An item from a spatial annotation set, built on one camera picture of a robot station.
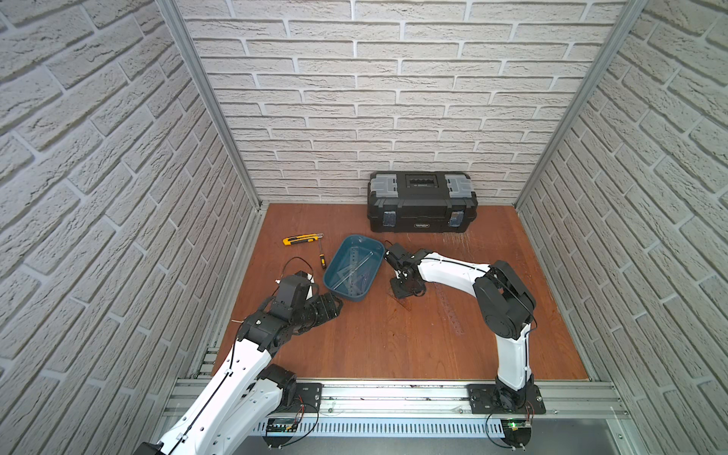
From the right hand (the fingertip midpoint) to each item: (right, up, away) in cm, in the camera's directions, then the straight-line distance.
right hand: (405, 290), depth 95 cm
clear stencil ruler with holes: (-18, +4, +2) cm, 19 cm away
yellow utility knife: (-39, +18, +14) cm, 45 cm away
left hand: (-21, +1, -19) cm, 28 cm away
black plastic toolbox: (+6, +31, +3) cm, 31 cm away
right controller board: (+26, -31, -25) cm, 47 cm away
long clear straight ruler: (-18, +7, +5) cm, 19 cm away
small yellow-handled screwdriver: (-31, +11, +8) cm, 34 cm away
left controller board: (-36, -31, -22) cm, 52 cm away
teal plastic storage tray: (-24, +8, +4) cm, 26 cm away
